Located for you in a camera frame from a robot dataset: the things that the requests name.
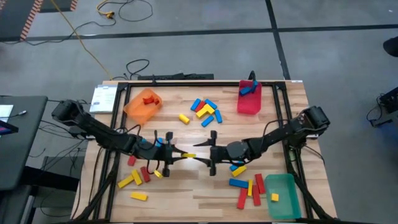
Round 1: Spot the green translucent plastic bin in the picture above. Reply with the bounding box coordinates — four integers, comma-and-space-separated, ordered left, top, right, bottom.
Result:
264, 173, 302, 220

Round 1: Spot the black desk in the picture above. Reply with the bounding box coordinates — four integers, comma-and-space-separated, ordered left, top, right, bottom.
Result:
0, 95, 49, 191

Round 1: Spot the dark tablet screen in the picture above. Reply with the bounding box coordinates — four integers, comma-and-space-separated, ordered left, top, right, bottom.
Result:
0, 119, 19, 136

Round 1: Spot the black round object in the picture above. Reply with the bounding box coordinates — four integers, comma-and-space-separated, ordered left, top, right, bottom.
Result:
382, 36, 398, 58

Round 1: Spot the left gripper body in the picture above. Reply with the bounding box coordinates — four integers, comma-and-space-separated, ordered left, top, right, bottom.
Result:
144, 131, 174, 178

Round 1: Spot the yellow plug cord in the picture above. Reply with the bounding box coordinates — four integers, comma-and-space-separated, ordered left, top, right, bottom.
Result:
96, 0, 116, 19

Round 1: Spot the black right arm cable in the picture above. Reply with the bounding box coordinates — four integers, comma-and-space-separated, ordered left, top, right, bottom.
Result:
262, 118, 301, 147

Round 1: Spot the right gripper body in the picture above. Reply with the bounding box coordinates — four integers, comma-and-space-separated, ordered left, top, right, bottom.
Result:
210, 130, 233, 177

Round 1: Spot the white paper booklet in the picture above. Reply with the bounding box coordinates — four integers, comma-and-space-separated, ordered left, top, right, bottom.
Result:
89, 84, 118, 114

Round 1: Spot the black aluminium table frame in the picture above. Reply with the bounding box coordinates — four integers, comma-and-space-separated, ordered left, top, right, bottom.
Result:
73, 80, 338, 224

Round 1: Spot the pink-red translucent plastic bin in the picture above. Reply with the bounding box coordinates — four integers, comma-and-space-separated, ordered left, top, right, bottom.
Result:
237, 80, 263, 115

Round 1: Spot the black floor cable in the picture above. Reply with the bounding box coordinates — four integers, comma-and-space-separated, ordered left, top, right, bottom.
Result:
0, 17, 118, 46
111, 58, 150, 81
117, 0, 154, 22

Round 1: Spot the black power strip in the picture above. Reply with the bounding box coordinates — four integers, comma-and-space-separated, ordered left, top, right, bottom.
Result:
137, 73, 215, 81

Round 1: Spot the black mat striped edge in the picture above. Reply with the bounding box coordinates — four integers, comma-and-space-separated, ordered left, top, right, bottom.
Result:
0, 0, 44, 41
40, 0, 78, 13

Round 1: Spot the long yellow cable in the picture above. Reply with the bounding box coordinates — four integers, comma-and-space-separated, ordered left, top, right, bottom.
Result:
49, 0, 113, 80

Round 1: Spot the cable with silver plug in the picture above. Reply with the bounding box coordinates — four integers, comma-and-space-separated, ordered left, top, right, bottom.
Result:
0, 110, 28, 119

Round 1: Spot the orange translucent plastic bin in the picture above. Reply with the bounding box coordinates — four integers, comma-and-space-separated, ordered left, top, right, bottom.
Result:
123, 88, 163, 126

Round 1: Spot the black equipment with cables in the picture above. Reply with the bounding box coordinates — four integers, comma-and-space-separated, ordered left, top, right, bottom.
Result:
366, 86, 398, 128

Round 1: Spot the white paper sheet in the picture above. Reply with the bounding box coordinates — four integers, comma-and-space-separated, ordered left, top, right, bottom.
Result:
0, 105, 15, 124

